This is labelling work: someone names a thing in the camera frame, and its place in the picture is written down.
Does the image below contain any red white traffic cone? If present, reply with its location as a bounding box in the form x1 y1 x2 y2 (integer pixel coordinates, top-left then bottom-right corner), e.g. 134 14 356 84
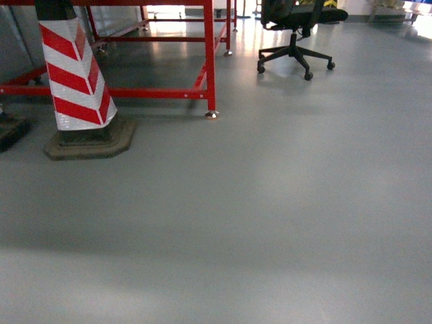
1 106 31 153
35 1 137 161

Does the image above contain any black office chair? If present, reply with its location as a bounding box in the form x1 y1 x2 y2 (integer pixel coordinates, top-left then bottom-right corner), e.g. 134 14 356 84
257 0 348 81

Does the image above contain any red metal table frame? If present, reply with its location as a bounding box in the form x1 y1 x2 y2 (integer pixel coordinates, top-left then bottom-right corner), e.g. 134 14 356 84
1 1 232 119

